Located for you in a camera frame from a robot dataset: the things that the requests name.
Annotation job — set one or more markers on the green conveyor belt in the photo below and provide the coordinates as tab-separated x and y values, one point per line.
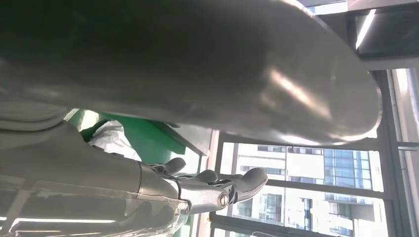
147	137

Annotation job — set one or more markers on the grey courier bag package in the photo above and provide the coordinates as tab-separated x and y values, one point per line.
111	140

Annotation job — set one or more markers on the ceiling strip light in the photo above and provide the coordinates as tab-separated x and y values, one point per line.
365	30

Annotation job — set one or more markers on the dark window frame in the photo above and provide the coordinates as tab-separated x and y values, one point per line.
388	170

